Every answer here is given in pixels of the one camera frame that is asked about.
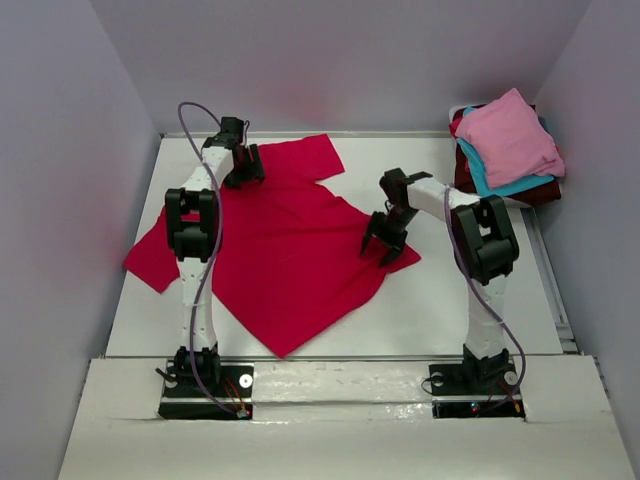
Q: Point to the red t shirt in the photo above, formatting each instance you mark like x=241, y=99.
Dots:
x=456, y=114
x=291, y=262

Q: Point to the red folded t shirt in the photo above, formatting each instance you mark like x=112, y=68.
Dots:
x=456, y=114

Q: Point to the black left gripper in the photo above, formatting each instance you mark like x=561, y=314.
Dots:
x=253, y=170

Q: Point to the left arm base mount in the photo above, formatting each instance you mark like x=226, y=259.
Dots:
x=229, y=400

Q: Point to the pink folded t shirt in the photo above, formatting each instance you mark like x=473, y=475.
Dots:
x=510, y=138

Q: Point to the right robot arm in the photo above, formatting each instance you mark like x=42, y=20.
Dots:
x=485, y=250

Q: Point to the dark maroon folded t shirt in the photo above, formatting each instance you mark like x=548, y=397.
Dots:
x=479, y=174

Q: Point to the teal folded t shirt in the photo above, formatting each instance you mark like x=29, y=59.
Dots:
x=505, y=150

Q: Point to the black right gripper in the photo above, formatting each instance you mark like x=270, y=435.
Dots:
x=396, y=243

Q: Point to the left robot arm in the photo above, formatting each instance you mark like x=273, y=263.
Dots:
x=194, y=236

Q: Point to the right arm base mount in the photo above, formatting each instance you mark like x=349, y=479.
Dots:
x=454, y=398

